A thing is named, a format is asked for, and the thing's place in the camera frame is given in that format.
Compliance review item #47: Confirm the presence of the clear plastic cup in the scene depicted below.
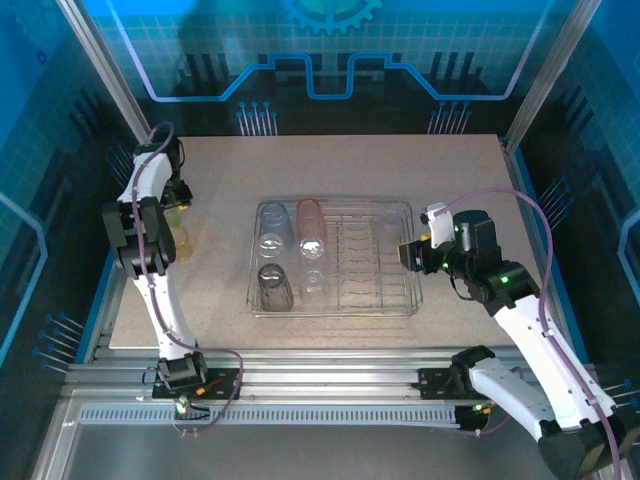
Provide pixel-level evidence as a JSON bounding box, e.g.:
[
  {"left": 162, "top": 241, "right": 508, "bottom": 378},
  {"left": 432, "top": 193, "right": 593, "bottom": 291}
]
[
  {"left": 256, "top": 201, "right": 297, "bottom": 259},
  {"left": 298, "top": 268, "right": 332, "bottom": 310}
]

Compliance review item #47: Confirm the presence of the blue table edge trim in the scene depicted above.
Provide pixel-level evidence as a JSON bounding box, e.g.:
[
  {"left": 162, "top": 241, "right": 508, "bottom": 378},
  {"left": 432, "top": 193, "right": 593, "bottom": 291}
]
[
  {"left": 510, "top": 147, "right": 591, "bottom": 364},
  {"left": 74, "top": 147, "right": 154, "bottom": 364}
]

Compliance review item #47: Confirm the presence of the yellow plastic cup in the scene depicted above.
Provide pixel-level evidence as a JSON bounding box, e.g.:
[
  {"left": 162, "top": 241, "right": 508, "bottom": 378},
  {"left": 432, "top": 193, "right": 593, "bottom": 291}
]
[{"left": 169, "top": 227, "right": 194, "bottom": 263}]

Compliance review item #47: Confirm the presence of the pink plastic cup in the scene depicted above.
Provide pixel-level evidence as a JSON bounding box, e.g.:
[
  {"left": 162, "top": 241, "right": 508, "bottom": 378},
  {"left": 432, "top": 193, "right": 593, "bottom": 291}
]
[{"left": 295, "top": 198, "right": 330, "bottom": 261}]

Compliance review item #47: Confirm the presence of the grey metal base plate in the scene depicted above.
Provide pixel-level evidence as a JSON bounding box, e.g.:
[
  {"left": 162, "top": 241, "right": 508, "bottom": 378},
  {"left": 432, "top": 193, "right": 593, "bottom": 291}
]
[{"left": 29, "top": 424, "right": 546, "bottom": 480}]

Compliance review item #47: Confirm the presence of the clear plastic dish rack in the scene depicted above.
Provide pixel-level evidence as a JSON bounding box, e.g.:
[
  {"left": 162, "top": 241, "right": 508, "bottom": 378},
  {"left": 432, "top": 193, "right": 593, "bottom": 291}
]
[{"left": 244, "top": 197, "right": 426, "bottom": 320}]

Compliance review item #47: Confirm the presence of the aluminium frame rail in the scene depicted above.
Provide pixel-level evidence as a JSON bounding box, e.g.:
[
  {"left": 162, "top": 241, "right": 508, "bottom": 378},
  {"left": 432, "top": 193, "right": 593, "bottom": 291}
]
[{"left": 63, "top": 344, "right": 601, "bottom": 404}]

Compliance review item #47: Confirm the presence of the grey slotted cable duct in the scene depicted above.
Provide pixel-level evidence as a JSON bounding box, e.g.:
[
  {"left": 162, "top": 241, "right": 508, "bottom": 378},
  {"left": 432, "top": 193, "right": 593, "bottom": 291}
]
[{"left": 78, "top": 403, "right": 460, "bottom": 427}]

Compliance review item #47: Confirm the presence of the smoke grey plastic cup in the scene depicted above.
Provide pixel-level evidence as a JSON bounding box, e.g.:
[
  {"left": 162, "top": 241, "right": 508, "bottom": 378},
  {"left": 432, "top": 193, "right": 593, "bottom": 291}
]
[{"left": 256, "top": 262, "right": 296, "bottom": 313}]

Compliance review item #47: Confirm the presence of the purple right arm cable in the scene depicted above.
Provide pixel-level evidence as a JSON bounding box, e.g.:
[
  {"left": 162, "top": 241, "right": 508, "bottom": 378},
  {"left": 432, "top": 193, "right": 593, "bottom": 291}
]
[{"left": 437, "top": 186, "right": 626, "bottom": 480}]

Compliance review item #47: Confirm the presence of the aluminium frame post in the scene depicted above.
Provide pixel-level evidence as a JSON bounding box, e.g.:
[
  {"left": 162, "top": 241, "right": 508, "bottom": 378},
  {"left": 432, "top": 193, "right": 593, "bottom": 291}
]
[
  {"left": 54, "top": 0, "right": 166, "bottom": 154},
  {"left": 501, "top": 0, "right": 604, "bottom": 151}
]

